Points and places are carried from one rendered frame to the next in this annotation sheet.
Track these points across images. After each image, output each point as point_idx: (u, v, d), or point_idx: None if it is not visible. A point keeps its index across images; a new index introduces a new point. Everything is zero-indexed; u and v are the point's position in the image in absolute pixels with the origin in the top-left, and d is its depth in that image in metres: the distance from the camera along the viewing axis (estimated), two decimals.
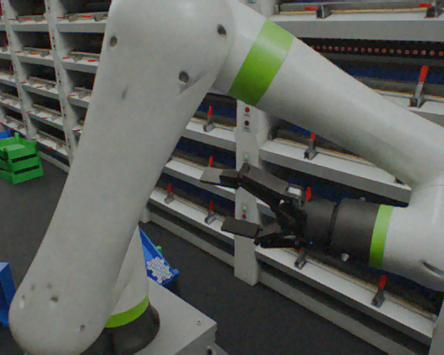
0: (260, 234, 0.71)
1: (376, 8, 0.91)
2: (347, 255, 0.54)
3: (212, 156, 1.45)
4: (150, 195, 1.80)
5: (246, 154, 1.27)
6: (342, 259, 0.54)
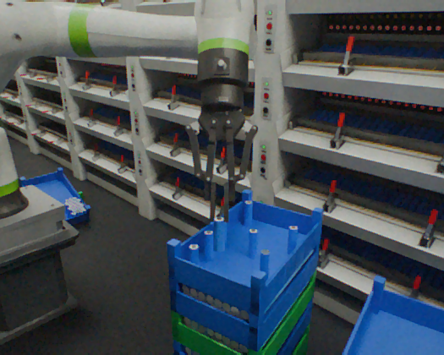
0: (204, 181, 0.67)
1: None
2: None
3: (119, 117, 1.81)
4: (83, 155, 2.16)
5: (135, 111, 1.63)
6: None
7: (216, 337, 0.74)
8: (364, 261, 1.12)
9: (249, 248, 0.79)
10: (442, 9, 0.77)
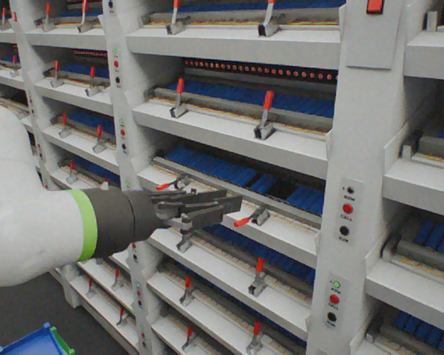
0: (190, 202, 0.67)
1: None
2: (104, 188, 0.49)
3: (117, 270, 1.48)
4: (76, 286, 1.83)
5: (138, 283, 1.30)
6: (106, 182, 0.50)
7: None
8: None
9: None
10: None
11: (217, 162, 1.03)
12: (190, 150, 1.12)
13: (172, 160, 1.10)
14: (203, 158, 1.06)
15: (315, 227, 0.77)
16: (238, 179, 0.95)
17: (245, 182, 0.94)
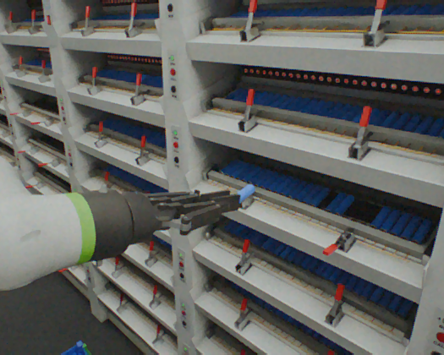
0: (194, 203, 0.67)
1: (295, 210, 0.86)
2: (102, 191, 0.50)
3: (156, 286, 1.41)
4: (105, 300, 1.75)
5: (183, 303, 1.23)
6: (105, 185, 0.50)
7: None
8: None
9: None
10: None
11: (282, 178, 0.96)
12: (248, 164, 1.04)
13: (229, 174, 1.03)
14: (265, 173, 0.99)
15: (413, 256, 0.70)
16: (311, 198, 0.88)
17: (319, 202, 0.86)
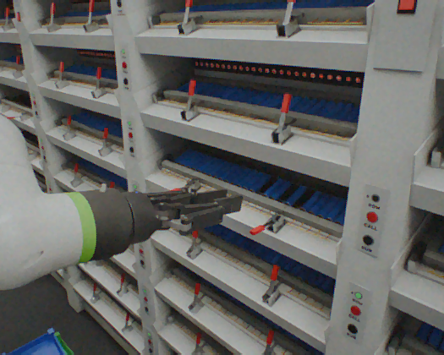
0: (190, 202, 0.67)
1: None
2: (102, 191, 0.49)
3: (123, 275, 1.45)
4: (79, 290, 1.80)
5: (145, 289, 1.27)
6: (106, 184, 0.50)
7: None
8: None
9: None
10: None
11: (229, 166, 1.00)
12: (200, 154, 1.09)
13: (182, 163, 1.07)
14: (214, 161, 1.04)
15: (334, 236, 0.74)
16: (251, 183, 0.92)
17: (259, 188, 0.91)
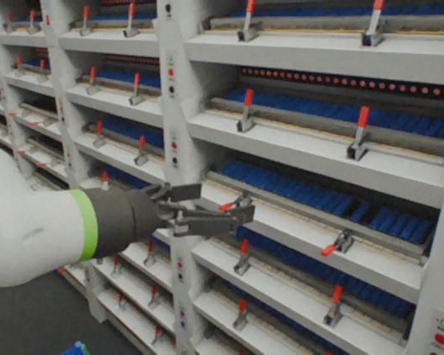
0: None
1: (293, 211, 0.86)
2: (104, 188, 0.49)
3: (155, 286, 1.41)
4: (104, 301, 1.75)
5: (182, 303, 1.23)
6: (107, 182, 0.50)
7: None
8: None
9: (324, 198, 0.87)
10: None
11: (281, 179, 0.96)
12: (246, 165, 1.04)
13: (227, 175, 1.03)
14: (263, 174, 0.99)
15: (411, 257, 0.70)
16: (309, 199, 0.87)
17: (317, 203, 0.86)
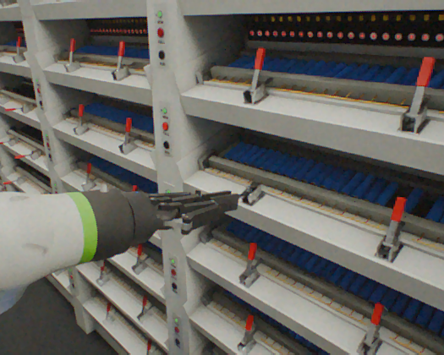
0: None
1: (323, 201, 0.68)
2: (103, 191, 0.49)
3: (146, 297, 1.21)
4: (90, 309, 1.56)
5: (177, 318, 1.03)
6: (106, 184, 0.50)
7: None
8: None
9: (360, 184, 0.68)
10: None
11: (303, 163, 0.77)
12: (257, 147, 0.85)
13: (235, 160, 0.84)
14: (280, 157, 0.80)
15: None
16: (342, 185, 0.69)
17: (353, 190, 0.67)
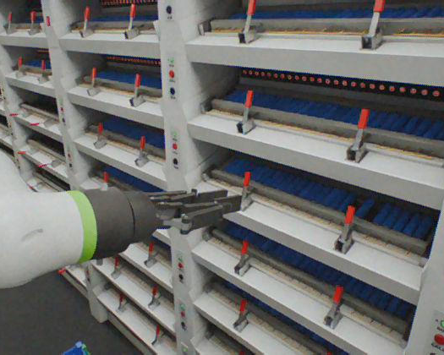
0: (190, 202, 0.67)
1: (298, 207, 0.88)
2: (103, 189, 0.49)
3: (156, 287, 1.41)
4: (104, 301, 1.75)
5: (183, 303, 1.23)
6: (106, 183, 0.50)
7: None
8: None
9: (327, 194, 0.88)
10: None
11: (284, 177, 0.97)
12: (249, 162, 1.05)
13: (232, 172, 1.04)
14: (267, 172, 1.00)
15: (415, 251, 0.71)
16: (313, 195, 0.89)
17: (321, 199, 0.87)
